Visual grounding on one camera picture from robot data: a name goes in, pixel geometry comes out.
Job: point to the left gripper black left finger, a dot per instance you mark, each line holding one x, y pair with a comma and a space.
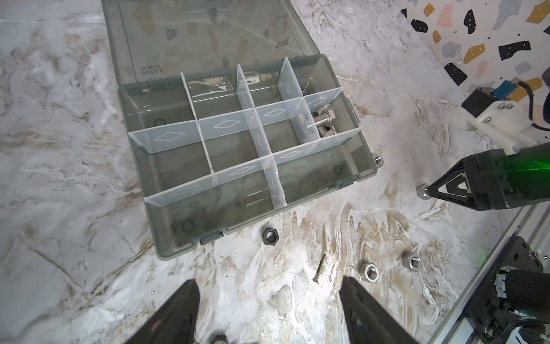
175, 321

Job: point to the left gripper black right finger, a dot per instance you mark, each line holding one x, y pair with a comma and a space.
368, 321

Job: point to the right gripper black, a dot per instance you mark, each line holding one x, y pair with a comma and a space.
495, 180

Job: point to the silver hex bolt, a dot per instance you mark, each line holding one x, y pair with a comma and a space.
220, 339

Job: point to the grey plastic compartment organizer box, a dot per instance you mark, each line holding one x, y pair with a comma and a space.
210, 93

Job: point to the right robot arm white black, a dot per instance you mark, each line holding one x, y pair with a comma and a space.
508, 299

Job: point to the brass screw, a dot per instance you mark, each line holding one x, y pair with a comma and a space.
320, 268

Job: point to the black hex nut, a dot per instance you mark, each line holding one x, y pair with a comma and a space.
270, 236

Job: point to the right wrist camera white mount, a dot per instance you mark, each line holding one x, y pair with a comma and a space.
490, 111

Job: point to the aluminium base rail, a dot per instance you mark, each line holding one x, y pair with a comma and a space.
507, 301

